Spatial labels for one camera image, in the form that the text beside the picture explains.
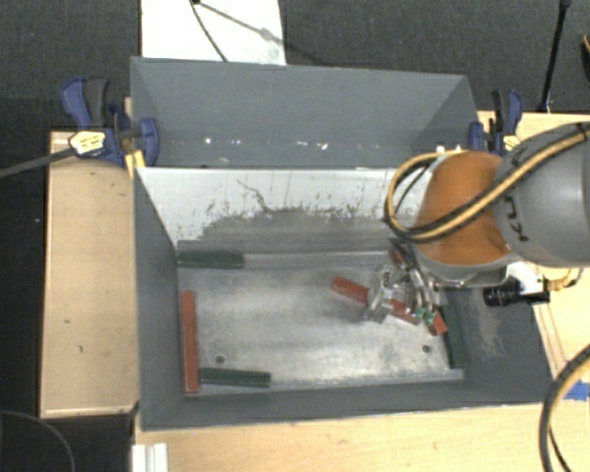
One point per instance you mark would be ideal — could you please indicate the red-brown block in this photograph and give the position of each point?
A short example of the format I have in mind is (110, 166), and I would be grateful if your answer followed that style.
(190, 342)
(349, 290)

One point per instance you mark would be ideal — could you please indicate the pale wood board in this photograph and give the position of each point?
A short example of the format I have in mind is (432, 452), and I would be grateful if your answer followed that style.
(88, 283)

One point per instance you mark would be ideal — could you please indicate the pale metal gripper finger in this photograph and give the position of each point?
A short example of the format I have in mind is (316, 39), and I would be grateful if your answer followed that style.
(385, 280)
(378, 309)

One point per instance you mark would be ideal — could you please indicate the black cylinder on white bracket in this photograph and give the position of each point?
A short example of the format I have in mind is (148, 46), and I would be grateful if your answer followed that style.
(506, 294)

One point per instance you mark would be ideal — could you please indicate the grey metal bin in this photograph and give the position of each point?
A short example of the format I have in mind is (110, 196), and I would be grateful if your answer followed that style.
(285, 116)

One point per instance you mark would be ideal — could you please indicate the dark green flat block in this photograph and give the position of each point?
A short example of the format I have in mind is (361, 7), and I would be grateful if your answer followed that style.
(211, 259)
(235, 377)
(455, 339)

